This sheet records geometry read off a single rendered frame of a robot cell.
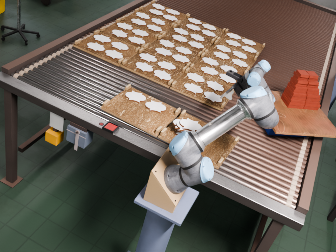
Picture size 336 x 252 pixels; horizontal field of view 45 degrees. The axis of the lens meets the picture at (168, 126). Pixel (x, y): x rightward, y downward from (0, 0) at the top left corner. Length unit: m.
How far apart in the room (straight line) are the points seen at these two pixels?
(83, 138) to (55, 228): 0.81
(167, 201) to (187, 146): 0.33
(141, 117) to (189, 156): 0.73
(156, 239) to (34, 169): 1.47
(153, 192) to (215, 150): 0.58
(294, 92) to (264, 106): 1.00
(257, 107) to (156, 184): 0.62
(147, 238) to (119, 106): 0.85
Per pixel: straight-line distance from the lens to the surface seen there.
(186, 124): 2.44
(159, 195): 2.06
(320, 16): 5.72
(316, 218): 3.86
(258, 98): 1.94
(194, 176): 1.95
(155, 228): 2.25
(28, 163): 3.50
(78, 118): 2.50
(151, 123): 2.52
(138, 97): 2.71
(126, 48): 3.30
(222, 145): 2.52
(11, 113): 2.89
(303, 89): 2.95
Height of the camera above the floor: 2.42
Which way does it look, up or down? 36 degrees down
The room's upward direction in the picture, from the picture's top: 16 degrees clockwise
